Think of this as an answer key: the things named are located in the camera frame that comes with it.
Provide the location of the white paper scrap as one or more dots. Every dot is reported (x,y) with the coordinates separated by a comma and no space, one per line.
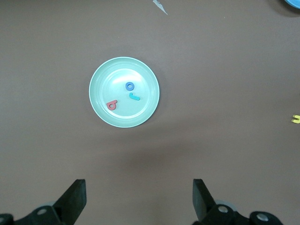
(160,6)

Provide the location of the red letter a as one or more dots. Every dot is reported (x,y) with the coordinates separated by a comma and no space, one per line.
(115,102)

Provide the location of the light green plate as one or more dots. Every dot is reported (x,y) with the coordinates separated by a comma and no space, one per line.
(105,77)

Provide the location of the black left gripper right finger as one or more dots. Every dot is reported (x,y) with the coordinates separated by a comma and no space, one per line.
(208,214)

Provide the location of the teal letter r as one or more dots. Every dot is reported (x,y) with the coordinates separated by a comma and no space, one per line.
(135,97)

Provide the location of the yellow letter n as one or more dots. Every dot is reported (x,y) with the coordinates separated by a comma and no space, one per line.
(297,120)

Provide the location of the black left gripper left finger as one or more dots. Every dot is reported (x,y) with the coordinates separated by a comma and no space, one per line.
(64,211)

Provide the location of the blue letter o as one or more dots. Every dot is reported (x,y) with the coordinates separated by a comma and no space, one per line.
(127,86)

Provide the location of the blue plate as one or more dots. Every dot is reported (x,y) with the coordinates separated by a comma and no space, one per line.
(294,2)

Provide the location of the brown table cover sheet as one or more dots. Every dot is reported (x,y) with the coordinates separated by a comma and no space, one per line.
(222,70)

